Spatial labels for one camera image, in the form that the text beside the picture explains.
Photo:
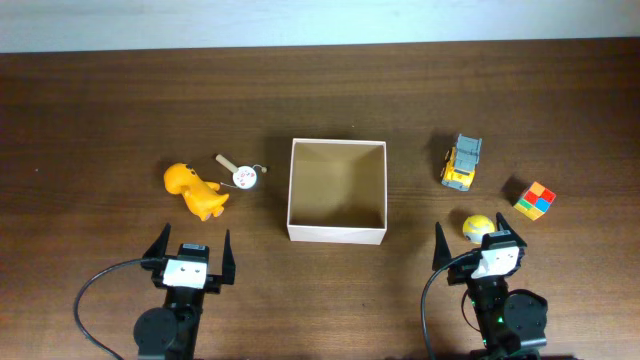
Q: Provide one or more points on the pink cardboard box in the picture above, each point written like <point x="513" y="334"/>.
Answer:
<point x="337" y="191"/>

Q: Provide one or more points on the colourful puzzle cube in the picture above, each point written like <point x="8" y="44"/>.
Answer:
<point x="535" y="201"/>

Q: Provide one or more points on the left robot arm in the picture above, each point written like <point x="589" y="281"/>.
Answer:
<point x="170" y="331"/>

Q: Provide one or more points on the wooden pig rattle drum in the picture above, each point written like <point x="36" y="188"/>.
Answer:
<point x="244" y="177"/>

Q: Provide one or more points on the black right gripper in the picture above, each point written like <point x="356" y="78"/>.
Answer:
<point x="442" y="252"/>

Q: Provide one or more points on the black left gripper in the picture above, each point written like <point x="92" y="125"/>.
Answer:
<point x="156" y="254"/>

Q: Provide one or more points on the yellow grey toy ball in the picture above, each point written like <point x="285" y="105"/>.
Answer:
<point x="475" y="227"/>

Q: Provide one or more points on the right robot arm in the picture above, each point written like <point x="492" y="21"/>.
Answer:
<point x="511" y="322"/>

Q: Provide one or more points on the orange rubber dinosaur toy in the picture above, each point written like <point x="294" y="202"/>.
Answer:
<point x="201" y="197"/>

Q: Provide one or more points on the yellow grey toy truck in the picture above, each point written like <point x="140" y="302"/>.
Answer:
<point x="460" y="163"/>

